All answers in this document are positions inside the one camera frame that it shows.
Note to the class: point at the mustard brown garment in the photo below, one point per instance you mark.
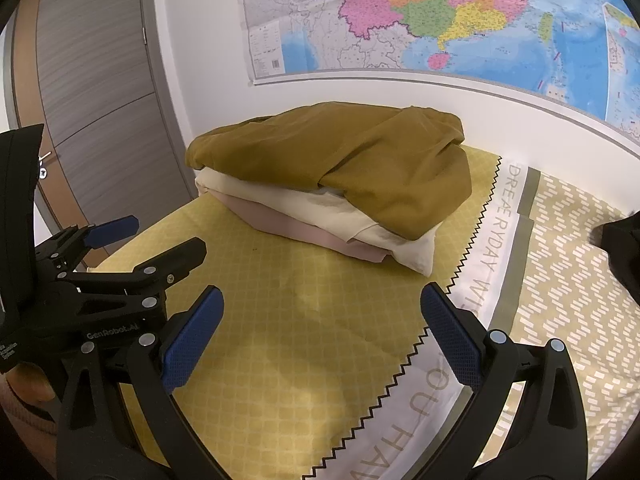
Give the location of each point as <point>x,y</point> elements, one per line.
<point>350,160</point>

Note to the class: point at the pink folded garment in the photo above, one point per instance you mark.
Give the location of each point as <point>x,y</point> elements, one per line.
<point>280,227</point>

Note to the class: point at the grey wooden door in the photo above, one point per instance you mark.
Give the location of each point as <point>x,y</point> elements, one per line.
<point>100,85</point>

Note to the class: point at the black garment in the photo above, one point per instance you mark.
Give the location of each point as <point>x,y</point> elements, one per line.
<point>622,255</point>

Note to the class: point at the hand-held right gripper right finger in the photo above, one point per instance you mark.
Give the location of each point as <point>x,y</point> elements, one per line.
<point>452,340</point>

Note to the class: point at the printed patchwork bed sheet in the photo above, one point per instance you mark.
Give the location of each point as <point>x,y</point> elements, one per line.
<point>300,320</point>

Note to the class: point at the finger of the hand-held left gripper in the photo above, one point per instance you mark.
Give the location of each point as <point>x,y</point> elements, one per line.
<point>112,230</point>
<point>175,260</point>

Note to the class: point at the cream folded garment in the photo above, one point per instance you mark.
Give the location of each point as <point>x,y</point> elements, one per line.
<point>325,212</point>

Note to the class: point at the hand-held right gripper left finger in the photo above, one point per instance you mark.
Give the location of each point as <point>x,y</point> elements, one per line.
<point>192,345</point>

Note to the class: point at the person's left forearm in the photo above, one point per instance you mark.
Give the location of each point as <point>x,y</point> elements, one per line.
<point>30,392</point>

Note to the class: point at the colourful wall map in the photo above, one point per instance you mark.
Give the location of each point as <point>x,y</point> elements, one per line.
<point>425,15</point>

